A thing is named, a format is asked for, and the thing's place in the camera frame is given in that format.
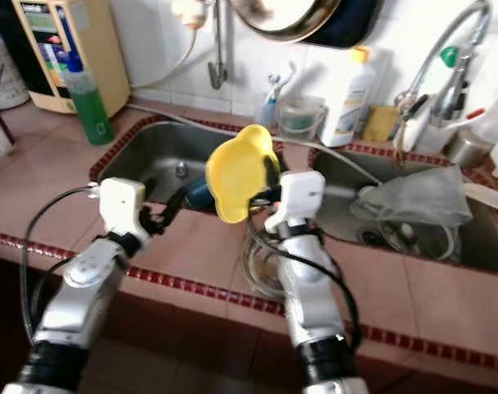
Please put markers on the blue toothbrush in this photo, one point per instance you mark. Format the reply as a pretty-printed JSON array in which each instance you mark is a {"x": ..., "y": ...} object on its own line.
[{"x": 273, "y": 86}]

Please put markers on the small clear plastic bucket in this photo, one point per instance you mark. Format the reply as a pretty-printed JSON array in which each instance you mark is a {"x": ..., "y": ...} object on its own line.
[{"x": 300, "y": 119}]

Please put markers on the thin white tube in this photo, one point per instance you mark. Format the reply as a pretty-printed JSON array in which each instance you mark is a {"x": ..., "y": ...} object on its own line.
[{"x": 175, "y": 70}]

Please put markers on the hanging black pan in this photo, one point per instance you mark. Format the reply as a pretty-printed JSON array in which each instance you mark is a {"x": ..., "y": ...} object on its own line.
[{"x": 359, "y": 25}]

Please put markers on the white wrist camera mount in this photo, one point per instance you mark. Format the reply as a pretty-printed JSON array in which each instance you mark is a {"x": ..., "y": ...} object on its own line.
[
  {"x": 302, "y": 197},
  {"x": 121, "y": 205}
]

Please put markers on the chrome gooseneck faucet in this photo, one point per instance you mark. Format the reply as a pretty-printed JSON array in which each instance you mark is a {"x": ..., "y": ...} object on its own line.
[{"x": 429, "y": 49}]

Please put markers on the clear toothbrush cup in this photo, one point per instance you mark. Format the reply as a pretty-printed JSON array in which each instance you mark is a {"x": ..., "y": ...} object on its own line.
[{"x": 267, "y": 111}]

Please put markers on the steel cup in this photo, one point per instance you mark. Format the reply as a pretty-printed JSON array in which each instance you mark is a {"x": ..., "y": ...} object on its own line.
[{"x": 466, "y": 148}]

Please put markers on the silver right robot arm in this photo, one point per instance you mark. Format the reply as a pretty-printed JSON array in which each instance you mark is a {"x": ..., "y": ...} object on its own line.
[{"x": 310, "y": 287}]

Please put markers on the green dish soap bottle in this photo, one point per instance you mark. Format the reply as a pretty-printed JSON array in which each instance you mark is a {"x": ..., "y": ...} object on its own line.
[{"x": 91, "y": 111}]

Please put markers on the white plastic jar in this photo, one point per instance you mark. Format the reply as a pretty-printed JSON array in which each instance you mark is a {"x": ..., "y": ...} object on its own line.
[{"x": 6, "y": 78}]

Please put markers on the beige tap valve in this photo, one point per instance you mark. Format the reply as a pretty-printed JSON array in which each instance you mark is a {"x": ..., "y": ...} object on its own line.
[{"x": 191, "y": 12}]

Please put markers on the yellow plastic bowl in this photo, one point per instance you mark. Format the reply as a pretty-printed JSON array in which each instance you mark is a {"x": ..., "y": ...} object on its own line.
[{"x": 236, "y": 176}]

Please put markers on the blue plastic mug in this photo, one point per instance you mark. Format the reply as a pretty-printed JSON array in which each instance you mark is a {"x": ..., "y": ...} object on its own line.
[{"x": 198, "y": 195}]

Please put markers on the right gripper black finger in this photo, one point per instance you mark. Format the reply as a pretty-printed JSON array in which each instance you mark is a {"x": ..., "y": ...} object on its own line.
[{"x": 271, "y": 171}]

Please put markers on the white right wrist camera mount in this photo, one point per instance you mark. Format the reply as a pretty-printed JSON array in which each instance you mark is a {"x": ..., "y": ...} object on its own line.
[{"x": 302, "y": 197}]

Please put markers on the steel utensil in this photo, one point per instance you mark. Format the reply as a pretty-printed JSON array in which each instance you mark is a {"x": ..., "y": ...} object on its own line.
[{"x": 180, "y": 171}]

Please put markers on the chrome tap green knob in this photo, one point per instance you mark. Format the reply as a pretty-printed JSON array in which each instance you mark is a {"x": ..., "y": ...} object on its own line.
[{"x": 455, "y": 82}]

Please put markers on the clear plastic bag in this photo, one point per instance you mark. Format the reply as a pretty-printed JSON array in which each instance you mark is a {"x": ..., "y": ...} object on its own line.
[{"x": 413, "y": 197}]

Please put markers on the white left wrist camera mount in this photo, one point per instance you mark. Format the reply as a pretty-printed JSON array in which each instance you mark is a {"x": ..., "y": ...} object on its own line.
[{"x": 121, "y": 205}]

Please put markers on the hanging steel wok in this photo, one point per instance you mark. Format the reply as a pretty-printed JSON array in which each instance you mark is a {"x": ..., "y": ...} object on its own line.
[{"x": 281, "y": 20}]

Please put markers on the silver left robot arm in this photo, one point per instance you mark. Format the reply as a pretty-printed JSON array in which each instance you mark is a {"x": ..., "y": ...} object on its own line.
[{"x": 84, "y": 283}]

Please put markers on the chrome wall tap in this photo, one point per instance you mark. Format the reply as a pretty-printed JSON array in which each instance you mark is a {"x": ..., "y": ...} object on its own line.
[{"x": 218, "y": 57}]

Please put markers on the mustard yellow scrub block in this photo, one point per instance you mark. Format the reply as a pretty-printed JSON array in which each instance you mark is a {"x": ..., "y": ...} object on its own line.
[{"x": 380, "y": 123}]

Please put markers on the steel sink basin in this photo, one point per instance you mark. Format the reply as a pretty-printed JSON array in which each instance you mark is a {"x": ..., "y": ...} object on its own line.
[
  {"x": 142, "y": 160},
  {"x": 331, "y": 168}
]

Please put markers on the round steel dish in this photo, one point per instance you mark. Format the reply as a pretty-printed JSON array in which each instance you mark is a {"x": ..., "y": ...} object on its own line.
[{"x": 441, "y": 242}]

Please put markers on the white toothbrush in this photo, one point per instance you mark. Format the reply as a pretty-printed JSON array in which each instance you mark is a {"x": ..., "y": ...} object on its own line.
[{"x": 290, "y": 75}]

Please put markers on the clear plastic jug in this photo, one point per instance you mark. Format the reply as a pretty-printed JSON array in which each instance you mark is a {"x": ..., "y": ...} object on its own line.
[{"x": 493, "y": 123}]

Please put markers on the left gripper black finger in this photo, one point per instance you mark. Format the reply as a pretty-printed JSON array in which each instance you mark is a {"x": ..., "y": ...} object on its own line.
[{"x": 175, "y": 208}]

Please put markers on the white detergent bottle yellow cap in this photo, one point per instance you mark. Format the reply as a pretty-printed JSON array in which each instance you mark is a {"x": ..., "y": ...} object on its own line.
[{"x": 349, "y": 107}]

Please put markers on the beige water ionizer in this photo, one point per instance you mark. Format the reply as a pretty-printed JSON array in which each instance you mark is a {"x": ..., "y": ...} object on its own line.
[{"x": 109, "y": 49}]

